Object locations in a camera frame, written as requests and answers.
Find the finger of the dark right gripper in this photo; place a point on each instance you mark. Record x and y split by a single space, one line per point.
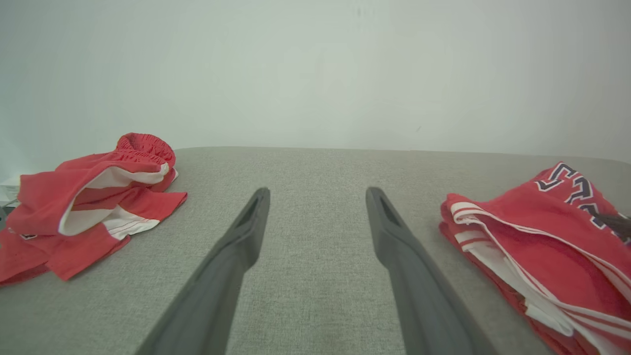
620 227

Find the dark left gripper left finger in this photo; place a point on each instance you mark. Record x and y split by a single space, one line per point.
217 291

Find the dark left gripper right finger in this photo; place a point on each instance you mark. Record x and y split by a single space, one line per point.
419 296

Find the red Bulls basketball jersey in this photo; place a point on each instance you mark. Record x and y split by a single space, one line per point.
532 231

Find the red shorts with white trim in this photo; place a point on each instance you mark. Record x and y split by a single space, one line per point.
49 197

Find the white wall baseboard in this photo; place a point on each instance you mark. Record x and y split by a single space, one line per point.
10 190

